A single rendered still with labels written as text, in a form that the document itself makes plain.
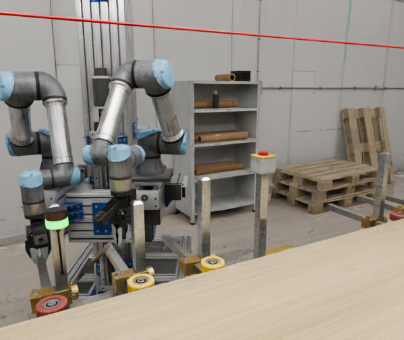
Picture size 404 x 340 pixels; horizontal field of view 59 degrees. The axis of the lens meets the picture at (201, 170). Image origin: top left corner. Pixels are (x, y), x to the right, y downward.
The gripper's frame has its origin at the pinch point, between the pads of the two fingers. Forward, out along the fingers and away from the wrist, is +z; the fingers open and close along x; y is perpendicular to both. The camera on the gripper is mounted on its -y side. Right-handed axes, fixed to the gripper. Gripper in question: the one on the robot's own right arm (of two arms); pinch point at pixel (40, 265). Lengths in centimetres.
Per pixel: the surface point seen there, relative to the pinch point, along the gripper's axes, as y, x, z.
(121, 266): -21.4, -24.7, -3.4
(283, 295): -68, -58, -8
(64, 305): -44.2, -3.0, -8.8
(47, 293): -29.5, 0.1, -5.0
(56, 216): -35.5, -3.9, -30.9
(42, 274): -15.0, 0.5, -3.8
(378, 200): -28, -152, -10
